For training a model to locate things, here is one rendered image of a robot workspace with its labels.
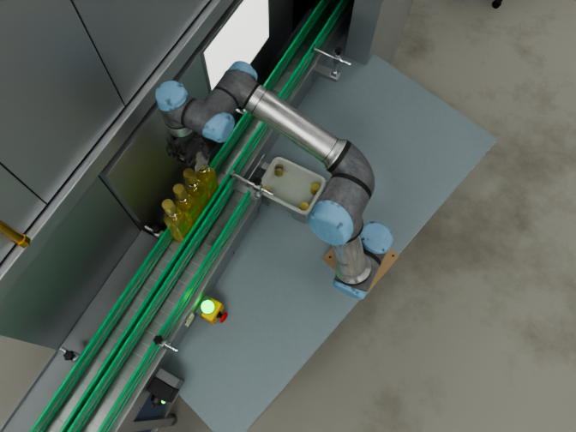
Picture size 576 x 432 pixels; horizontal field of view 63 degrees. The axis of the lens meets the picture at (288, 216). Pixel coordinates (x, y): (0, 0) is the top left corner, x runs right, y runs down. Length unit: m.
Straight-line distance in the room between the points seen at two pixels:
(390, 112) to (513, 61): 1.59
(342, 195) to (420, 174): 0.87
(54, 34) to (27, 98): 0.13
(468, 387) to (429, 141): 1.24
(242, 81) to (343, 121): 0.91
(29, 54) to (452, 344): 2.22
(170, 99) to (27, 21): 0.33
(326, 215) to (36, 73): 0.68
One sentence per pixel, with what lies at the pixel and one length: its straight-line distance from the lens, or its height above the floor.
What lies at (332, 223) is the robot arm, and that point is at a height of 1.39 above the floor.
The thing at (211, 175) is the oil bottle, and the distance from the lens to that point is 1.56.
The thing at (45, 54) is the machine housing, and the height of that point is 1.71.
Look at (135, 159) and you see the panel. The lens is 1.43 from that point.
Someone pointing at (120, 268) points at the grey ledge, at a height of 0.88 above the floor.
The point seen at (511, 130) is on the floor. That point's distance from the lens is 3.23.
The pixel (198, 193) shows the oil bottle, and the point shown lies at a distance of 1.54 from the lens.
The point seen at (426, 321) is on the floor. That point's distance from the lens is 2.60.
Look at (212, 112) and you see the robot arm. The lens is 1.16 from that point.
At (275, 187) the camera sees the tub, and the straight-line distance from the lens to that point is 1.86.
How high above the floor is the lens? 2.45
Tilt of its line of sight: 68 degrees down
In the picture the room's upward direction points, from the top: 3 degrees clockwise
